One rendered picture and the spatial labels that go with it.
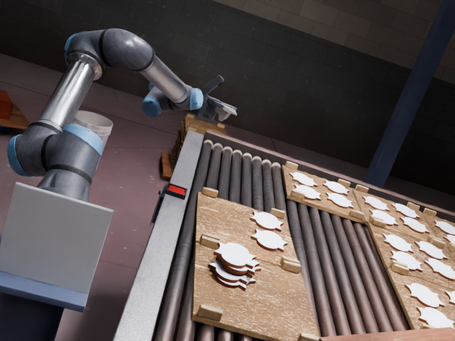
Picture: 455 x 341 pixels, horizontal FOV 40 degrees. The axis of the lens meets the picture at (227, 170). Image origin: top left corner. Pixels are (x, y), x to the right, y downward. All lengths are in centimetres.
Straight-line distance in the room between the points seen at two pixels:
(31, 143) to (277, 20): 546
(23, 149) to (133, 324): 57
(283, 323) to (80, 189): 63
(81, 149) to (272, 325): 67
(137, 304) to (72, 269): 19
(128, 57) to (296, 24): 519
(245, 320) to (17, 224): 62
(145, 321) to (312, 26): 579
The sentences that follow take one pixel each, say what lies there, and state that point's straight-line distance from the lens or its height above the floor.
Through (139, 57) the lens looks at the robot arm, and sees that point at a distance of 196.
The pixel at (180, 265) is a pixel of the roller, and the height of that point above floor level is 92.
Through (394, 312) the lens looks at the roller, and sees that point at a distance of 210.
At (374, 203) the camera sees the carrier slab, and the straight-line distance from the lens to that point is 299.
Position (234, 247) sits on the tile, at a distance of 187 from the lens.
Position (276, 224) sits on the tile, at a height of 95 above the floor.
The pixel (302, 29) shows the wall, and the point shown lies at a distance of 707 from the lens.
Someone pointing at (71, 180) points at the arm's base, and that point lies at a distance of 162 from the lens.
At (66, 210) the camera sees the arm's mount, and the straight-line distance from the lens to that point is 157.
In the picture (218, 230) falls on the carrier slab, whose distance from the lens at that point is 208.
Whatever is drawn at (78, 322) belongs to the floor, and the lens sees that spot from 309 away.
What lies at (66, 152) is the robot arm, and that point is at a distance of 167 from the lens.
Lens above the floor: 177
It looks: 18 degrees down
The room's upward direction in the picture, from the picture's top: 20 degrees clockwise
